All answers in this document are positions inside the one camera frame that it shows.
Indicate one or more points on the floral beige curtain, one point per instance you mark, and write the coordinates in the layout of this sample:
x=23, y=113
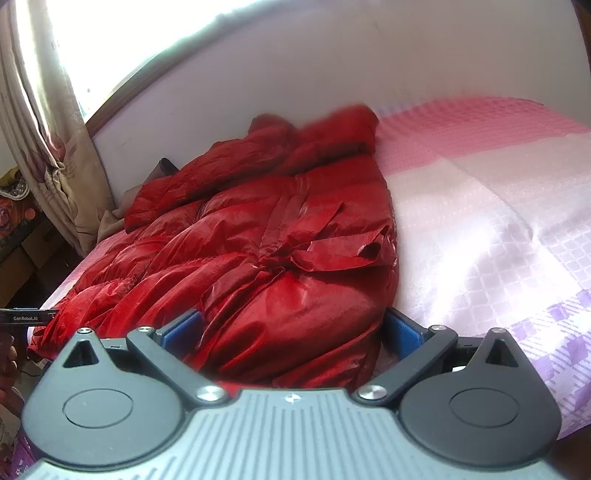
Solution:
x=41, y=115

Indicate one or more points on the red down coat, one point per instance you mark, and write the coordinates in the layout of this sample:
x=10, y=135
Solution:
x=277, y=277

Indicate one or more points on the red floral blanket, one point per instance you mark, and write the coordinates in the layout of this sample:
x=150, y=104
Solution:
x=14, y=207

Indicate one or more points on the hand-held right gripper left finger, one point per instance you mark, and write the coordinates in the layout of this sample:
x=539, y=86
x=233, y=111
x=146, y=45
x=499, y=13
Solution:
x=181, y=331

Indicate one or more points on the beige cloth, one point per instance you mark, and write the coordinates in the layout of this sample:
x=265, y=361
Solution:
x=113, y=226

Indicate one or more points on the brown wooden window frame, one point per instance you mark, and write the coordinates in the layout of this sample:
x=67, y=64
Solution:
x=120, y=92

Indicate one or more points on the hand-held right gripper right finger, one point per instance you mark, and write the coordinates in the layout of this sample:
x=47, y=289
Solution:
x=405, y=334

